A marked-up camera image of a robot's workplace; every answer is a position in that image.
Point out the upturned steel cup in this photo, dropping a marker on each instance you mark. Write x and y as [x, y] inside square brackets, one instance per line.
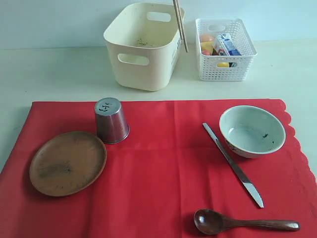
[111, 125]

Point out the red table cloth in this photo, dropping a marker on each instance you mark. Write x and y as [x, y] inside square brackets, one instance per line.
[153, 182]

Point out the dark wooden spoon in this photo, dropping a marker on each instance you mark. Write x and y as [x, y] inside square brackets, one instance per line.
[211, 222]

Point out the cream plastic bin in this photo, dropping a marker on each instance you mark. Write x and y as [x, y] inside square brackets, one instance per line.
[143, 44]

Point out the blue white milk carton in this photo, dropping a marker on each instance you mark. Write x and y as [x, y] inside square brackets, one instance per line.
[224, 45]

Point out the white perforated plastic basket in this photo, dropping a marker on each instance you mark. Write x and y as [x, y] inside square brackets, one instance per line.
[239, 65]

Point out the white ceramic bowl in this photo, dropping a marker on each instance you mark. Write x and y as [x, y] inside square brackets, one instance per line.
[251, 132]

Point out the steel table knife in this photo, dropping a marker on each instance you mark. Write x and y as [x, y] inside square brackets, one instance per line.
[248, 185]

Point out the yellow lemon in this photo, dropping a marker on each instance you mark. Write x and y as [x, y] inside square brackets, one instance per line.
[223, 64]

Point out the brown egg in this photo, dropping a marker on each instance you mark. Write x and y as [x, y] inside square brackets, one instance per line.
[206, 38]

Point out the red sausage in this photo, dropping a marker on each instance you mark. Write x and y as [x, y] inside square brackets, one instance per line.
[206, 53]

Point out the yellow cheese block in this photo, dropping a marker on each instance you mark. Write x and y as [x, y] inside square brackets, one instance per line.
[207, 46]

